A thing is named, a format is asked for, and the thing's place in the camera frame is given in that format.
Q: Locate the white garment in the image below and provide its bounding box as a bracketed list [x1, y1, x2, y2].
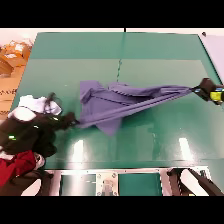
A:
[7, 94, 64, 122]

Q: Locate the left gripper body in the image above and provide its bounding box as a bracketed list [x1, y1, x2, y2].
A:
[61, 111, 80, 130]

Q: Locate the red garment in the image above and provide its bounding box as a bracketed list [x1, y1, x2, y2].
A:
[0, 149, 46, 188]

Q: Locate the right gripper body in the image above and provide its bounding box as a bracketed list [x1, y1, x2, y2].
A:
[194, 77, 218, 102]

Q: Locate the cardboard box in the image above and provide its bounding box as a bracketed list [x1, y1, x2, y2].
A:
[0, 39, 34, 69]
[0, 65, 27, 118]

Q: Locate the purple shirt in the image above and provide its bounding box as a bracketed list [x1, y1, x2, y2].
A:
[76, 79, 202, 137]

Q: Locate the silver frame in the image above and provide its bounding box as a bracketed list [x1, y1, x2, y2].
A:
[42, 166, 215, 197]

